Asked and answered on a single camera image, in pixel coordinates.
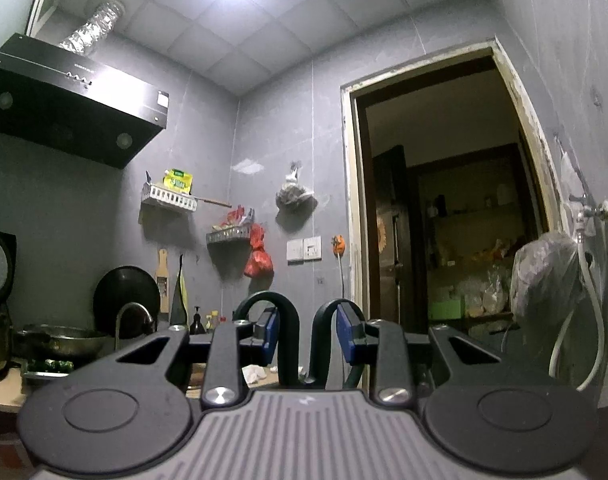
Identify wooden kitchen counter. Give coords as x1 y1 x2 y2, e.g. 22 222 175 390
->
0 360 280 413

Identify small clear plastic bag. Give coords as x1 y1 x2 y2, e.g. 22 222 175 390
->
554 132 582 198

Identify curved sink faucet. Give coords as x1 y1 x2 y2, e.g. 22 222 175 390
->
114 302 155 353

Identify metal cooking pan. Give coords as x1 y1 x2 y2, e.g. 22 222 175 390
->
11 325 112 361

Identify pale door frame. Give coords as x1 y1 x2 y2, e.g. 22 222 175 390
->
340 37 565 341

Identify wooden grater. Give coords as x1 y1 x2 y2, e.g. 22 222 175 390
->
155 248 171 313

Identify clear bags of food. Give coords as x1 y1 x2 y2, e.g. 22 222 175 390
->
454 265 512 317

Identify black range hood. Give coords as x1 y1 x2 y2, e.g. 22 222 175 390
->
0 33 171 169

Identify metal tray of greens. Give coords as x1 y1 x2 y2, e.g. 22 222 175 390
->
21 357 77 382

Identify green box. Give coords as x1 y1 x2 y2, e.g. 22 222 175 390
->
429 296 466 320

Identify wooden stick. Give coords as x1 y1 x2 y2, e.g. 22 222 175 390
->
191 194 233 208

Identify silver foil duct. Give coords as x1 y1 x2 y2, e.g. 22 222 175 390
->
59 0 126 56

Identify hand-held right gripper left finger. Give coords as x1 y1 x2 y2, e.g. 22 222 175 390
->
73 307 279 407

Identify red plastic bag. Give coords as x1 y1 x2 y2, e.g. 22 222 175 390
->
243 223 275 278

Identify yellow packet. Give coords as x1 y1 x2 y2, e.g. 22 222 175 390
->
163 168 194 196

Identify metal wall faucet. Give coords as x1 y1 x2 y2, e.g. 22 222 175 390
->
569 195 608 226

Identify white hose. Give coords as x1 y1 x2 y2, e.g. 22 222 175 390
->
549 220 608 392

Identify white wall switch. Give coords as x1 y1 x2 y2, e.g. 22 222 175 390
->
286 236 322 263

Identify red packets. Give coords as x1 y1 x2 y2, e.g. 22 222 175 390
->
219 205 256 233

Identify white cloth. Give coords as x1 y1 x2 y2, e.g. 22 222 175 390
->
241 365 271 386

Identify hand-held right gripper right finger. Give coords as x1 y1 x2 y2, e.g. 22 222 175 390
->
336 300 541 407

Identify white wall rack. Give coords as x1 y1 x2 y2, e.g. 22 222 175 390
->
140 170 200 212
206 225 257 256

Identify dark wooden shelf unit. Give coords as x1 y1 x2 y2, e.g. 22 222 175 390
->
414 142 540 331

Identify dark wooden door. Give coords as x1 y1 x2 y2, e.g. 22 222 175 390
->
371 145 430 336

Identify black wok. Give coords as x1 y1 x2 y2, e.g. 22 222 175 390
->
93 266 161 340

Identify black handled scissors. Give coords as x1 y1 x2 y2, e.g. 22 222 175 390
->
232 290 367 392

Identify dark hanging cloth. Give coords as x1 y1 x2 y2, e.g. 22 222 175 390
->
170 254 190 326

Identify hanging net bag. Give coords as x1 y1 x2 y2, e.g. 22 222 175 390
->
275 161 317 211

